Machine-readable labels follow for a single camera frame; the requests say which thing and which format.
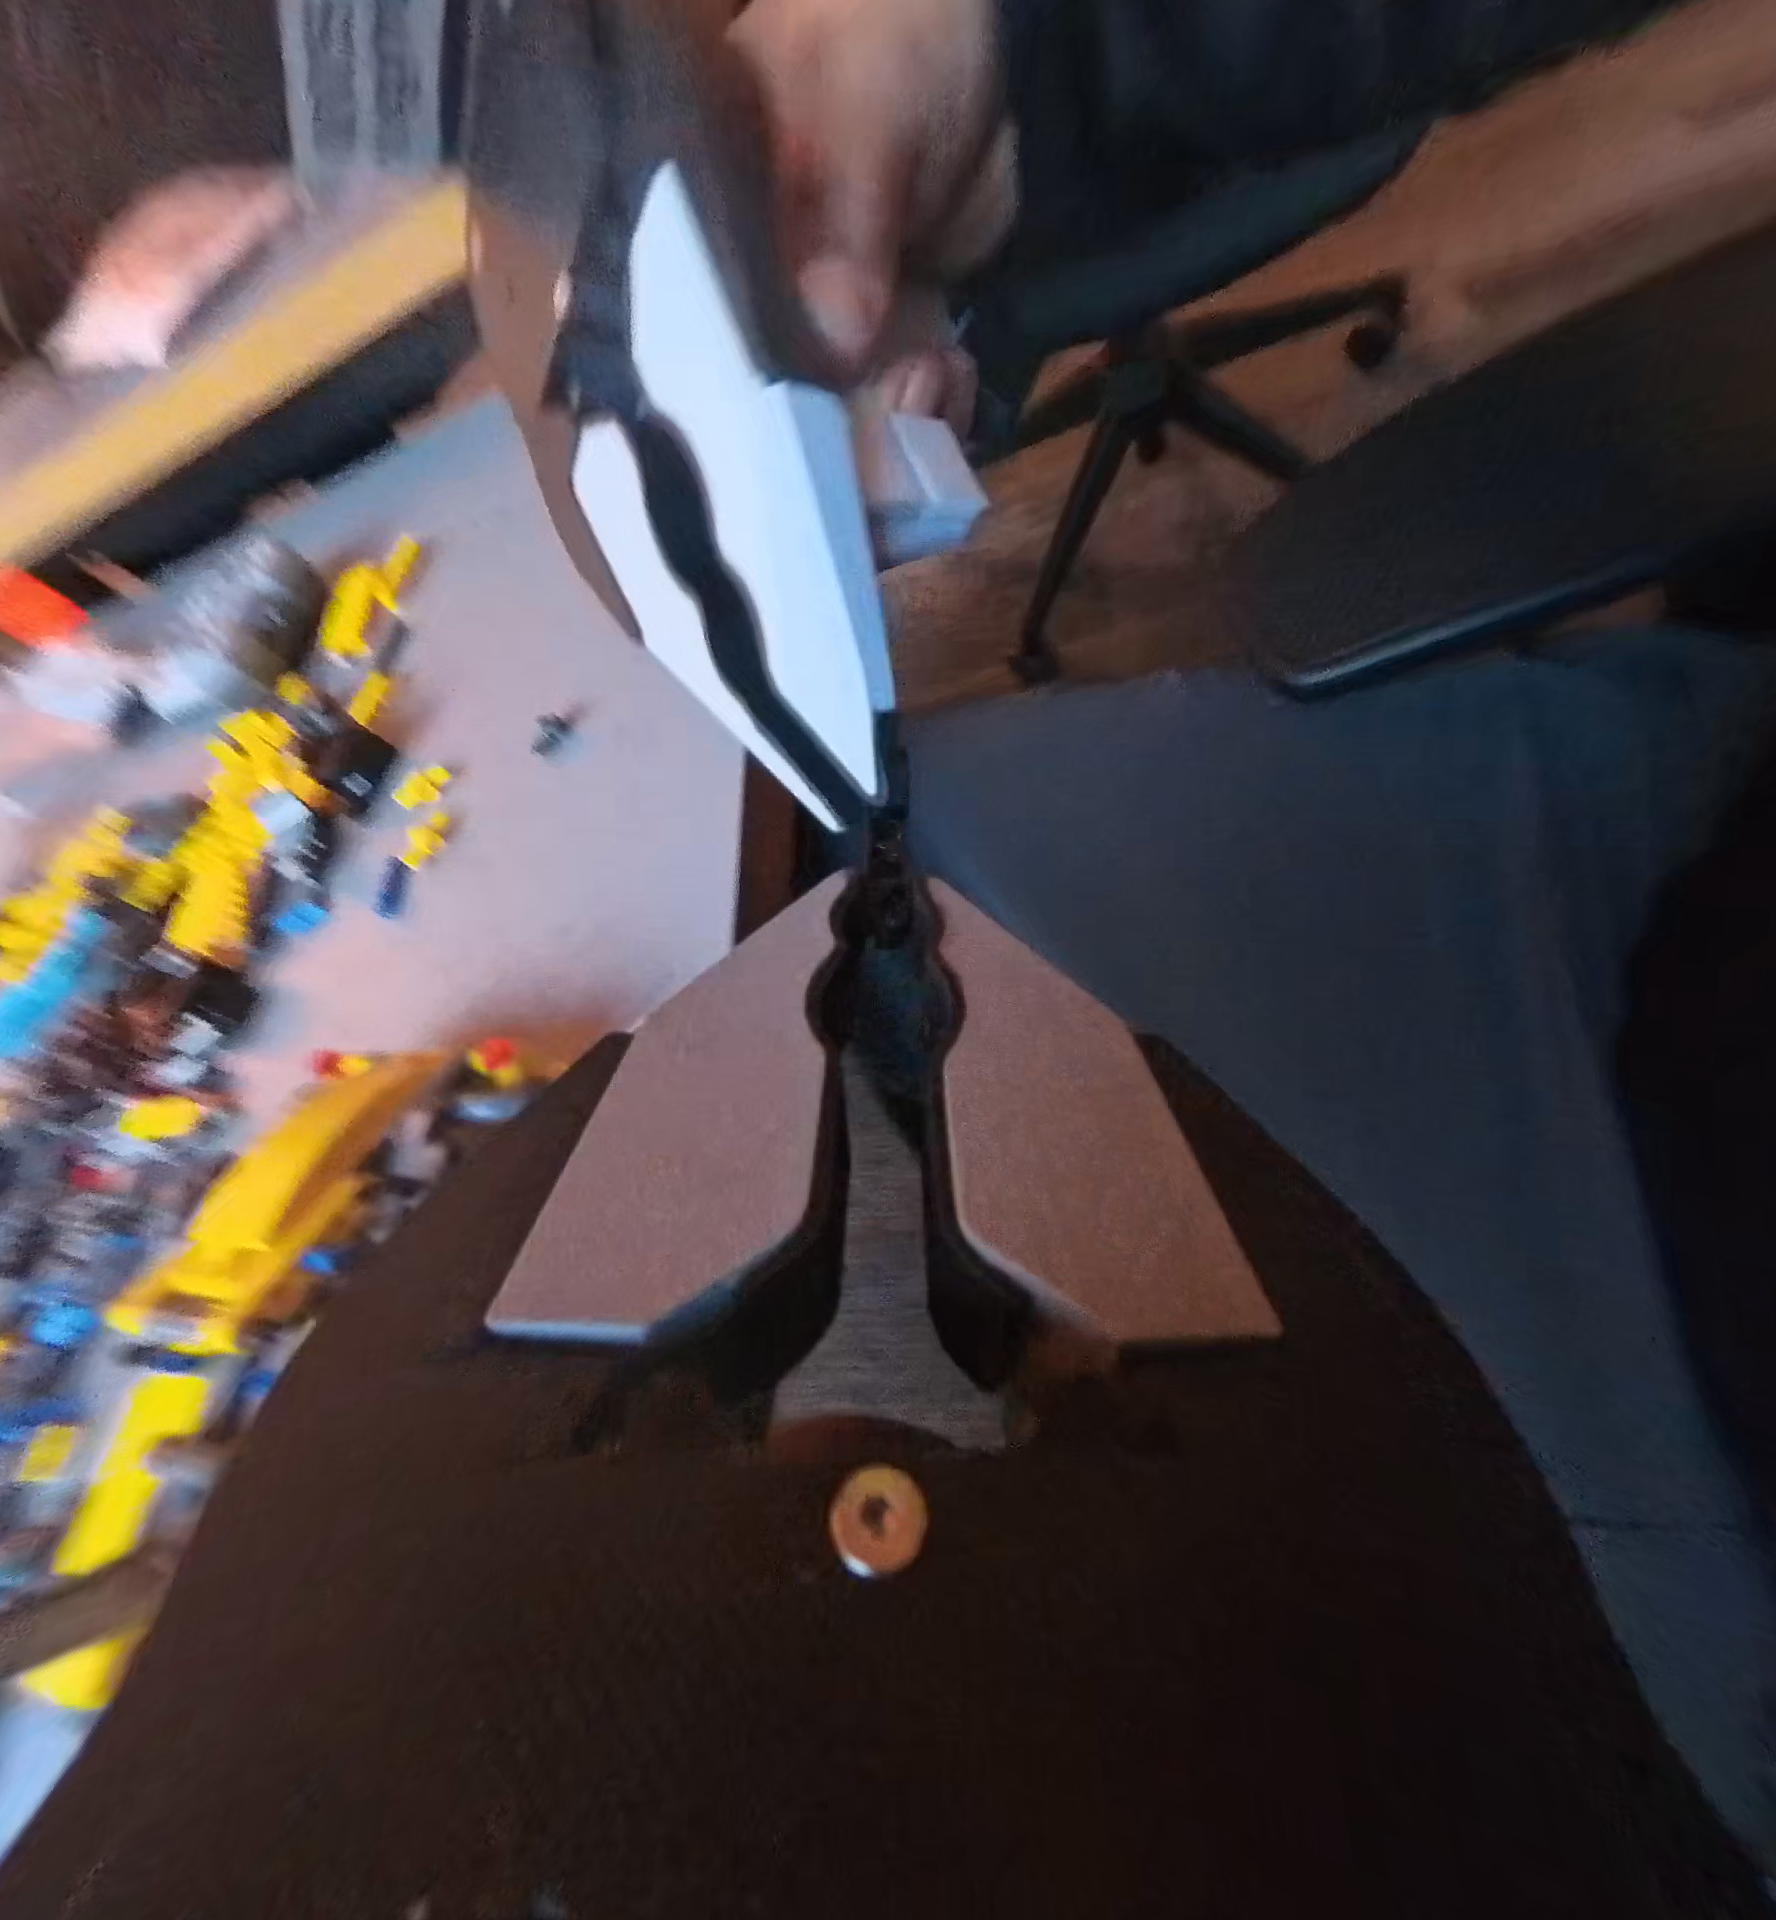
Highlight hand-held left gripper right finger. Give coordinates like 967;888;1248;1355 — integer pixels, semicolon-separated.
922;878;1283;1393

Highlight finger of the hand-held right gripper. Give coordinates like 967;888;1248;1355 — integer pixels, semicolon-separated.
571;419;856;834
621;161;901;806

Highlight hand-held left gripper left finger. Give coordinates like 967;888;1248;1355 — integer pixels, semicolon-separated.
482;870;846;1347

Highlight black brick beam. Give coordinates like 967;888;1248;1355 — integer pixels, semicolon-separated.
844;810;937;1142

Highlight person's right hand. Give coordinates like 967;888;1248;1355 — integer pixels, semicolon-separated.
721;0;1020;434

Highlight person's legs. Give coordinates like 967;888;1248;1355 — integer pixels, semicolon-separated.
903;630;1776;1920

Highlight yellow brick toy vehicle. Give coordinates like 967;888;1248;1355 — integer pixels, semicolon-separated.
19;1037;560;1712

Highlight paper sheet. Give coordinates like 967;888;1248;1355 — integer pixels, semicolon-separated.
46;167;305;368

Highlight grey brick battery box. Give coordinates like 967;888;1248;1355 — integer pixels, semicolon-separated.
122;540;327;707

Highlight wood-edged table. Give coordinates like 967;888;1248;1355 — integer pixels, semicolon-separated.
0;180;477;602

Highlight pile of small brick pieces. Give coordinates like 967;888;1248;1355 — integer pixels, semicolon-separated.
0;533;462;1652

